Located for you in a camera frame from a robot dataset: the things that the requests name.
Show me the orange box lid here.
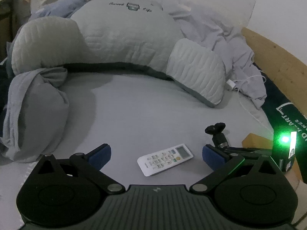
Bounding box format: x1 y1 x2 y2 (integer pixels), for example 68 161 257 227
242 133 273 150

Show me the wooden bed frame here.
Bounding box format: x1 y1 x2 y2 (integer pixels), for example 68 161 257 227
241 28 307 115

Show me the light green U-shaped pillow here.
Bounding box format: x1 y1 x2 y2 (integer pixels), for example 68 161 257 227
10 0 226 107

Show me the grey crumpled blanket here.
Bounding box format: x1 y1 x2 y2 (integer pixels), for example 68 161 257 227
156 0 267 109

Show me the white charger with cable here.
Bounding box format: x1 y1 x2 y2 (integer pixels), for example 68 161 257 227
225 75 274 135

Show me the white air conditioner remote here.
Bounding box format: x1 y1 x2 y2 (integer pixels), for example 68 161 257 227
137 144 194 177

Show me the small black swivel mount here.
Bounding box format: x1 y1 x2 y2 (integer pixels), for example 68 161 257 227
205 122 229 149

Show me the blue crumpled quilt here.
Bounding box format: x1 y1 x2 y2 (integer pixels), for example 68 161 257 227
29 0 91 21

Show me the right gripper device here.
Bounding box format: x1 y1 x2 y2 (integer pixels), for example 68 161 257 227
223 130 298 173

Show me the black printed cloth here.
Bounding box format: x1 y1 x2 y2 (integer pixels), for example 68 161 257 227
249 64 306 176

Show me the grey rolled cloth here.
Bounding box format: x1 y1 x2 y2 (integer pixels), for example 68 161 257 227
1 67 69 163

